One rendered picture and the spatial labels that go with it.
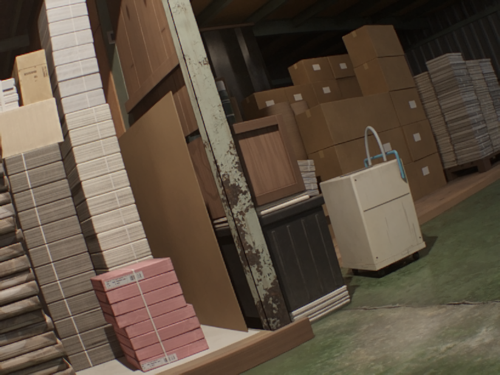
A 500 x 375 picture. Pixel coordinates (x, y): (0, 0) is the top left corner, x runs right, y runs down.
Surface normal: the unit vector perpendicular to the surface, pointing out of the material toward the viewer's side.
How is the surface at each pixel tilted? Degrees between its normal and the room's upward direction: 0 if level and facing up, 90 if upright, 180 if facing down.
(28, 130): 90
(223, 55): 90
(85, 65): 90
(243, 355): 90
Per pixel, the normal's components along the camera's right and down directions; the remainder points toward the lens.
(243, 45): 0.02, 0.00
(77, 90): 0.49, -0.17
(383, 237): 0.26, -0.10
